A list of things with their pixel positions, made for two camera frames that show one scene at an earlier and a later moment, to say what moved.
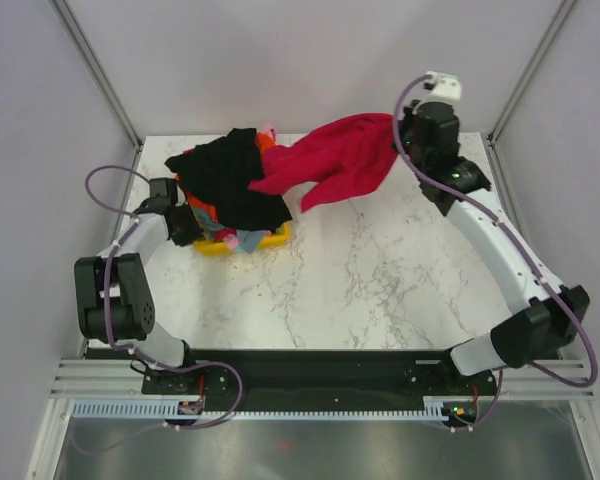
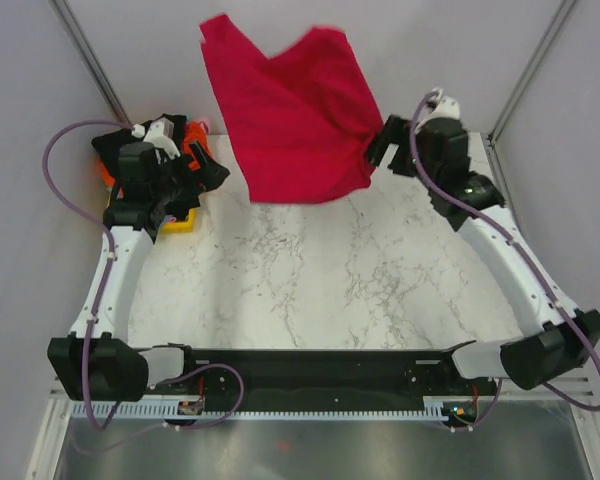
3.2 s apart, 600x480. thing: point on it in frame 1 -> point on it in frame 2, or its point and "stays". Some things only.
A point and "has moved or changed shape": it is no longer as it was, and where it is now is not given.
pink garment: x=269 y=128 -> x=206 y=125
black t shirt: x=215 y=176 -> x=187 y=174
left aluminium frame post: x=87 y=53 stays
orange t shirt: x=210 y=209 -> x=195 y=130
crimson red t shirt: x=349 y=155 has moved or changed shape
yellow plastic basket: x=217 y=248 has moved or changed shape
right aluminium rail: x=531 y=383 stays
